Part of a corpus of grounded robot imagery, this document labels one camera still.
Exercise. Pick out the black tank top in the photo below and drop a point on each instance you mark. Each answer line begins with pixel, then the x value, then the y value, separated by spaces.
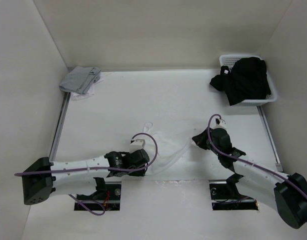
pixel 246 80

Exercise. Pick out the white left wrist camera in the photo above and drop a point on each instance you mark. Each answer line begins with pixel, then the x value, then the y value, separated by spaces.
pixel 136 145

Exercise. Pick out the white plastic basket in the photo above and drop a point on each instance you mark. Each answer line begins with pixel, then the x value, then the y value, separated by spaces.
pixel 229 60

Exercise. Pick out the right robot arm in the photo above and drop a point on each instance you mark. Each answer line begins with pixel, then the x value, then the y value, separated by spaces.
pixel 284 193

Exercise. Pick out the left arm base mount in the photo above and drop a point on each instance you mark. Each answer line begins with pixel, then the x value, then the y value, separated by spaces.
pixel 104 197

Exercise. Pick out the white tank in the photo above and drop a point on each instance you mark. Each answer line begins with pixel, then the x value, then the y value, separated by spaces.
pixel 75 96
pixel 172 142

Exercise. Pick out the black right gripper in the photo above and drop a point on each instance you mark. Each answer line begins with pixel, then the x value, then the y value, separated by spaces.
pixel 200 138

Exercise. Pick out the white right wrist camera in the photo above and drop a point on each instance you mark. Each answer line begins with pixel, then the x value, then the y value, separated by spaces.
pixel 220 124

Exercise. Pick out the folded grey tank top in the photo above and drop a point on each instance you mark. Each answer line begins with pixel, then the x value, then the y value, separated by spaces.
pixel 80 80

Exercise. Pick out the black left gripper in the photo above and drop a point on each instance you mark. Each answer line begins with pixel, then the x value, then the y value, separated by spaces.
pixel 138 173

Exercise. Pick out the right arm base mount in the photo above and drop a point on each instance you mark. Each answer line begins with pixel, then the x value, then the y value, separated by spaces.
pixel 225 196

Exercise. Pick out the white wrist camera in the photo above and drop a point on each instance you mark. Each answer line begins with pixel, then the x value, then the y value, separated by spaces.
pixel 136 145
pixel 220 124

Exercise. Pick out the folded white tank top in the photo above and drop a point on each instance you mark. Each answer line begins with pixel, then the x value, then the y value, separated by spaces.
pixel 75 96

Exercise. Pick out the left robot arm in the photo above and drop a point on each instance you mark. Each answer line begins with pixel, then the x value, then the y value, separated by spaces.
pixel 44 178

